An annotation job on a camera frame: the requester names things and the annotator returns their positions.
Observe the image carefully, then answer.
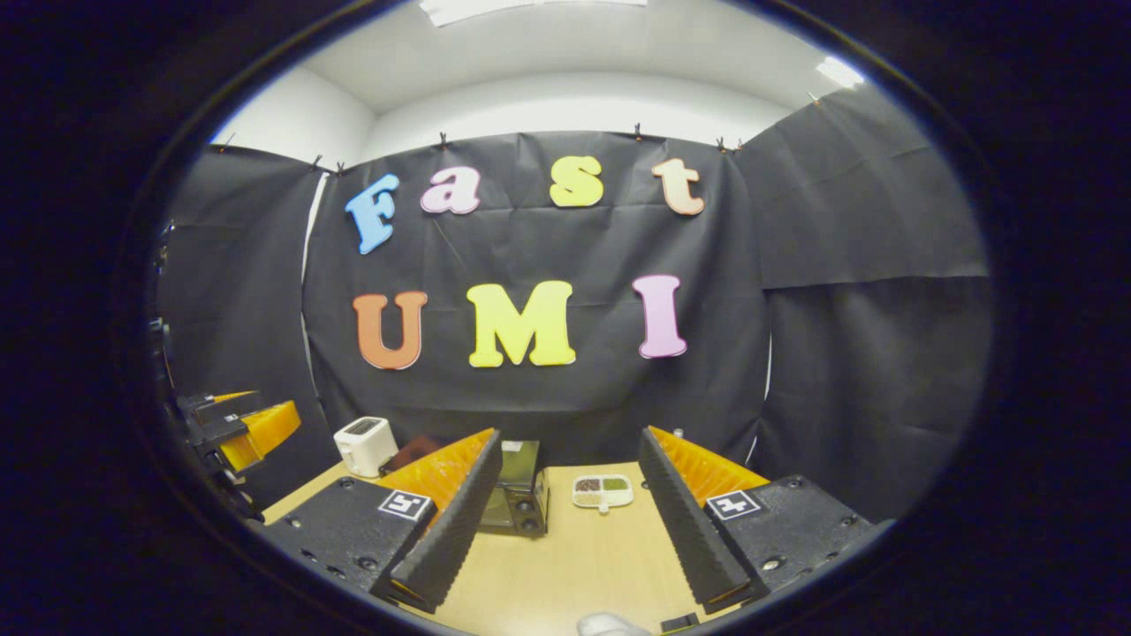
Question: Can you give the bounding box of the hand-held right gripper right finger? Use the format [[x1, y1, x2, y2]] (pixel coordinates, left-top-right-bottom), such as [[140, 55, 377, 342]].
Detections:
[[637, 425, 890, 616]]

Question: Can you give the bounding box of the white divided snack tray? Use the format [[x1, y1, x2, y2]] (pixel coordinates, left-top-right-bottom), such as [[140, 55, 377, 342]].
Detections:
[[571, 474, 635, 515]]

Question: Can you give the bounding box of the small ceiling light panel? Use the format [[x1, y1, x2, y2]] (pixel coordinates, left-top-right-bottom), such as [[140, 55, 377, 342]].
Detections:
[[816, 56, 865, 90]]

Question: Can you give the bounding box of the black electric oven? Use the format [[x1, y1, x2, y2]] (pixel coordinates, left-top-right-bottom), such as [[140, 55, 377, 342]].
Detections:
[[389, 433, 551, 538]]

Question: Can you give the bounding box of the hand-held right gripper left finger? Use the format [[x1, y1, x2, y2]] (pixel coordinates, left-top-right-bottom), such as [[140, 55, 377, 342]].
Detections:
[[263, 428, 504, 614]]

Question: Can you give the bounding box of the white toaster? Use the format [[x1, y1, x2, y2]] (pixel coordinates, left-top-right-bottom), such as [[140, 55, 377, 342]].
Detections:
[[334, 416, 400, 479]]

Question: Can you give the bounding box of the large ceiling light panel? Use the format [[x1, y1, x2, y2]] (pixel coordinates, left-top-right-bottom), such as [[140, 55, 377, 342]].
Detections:
[[419, 0, 649, 28]]

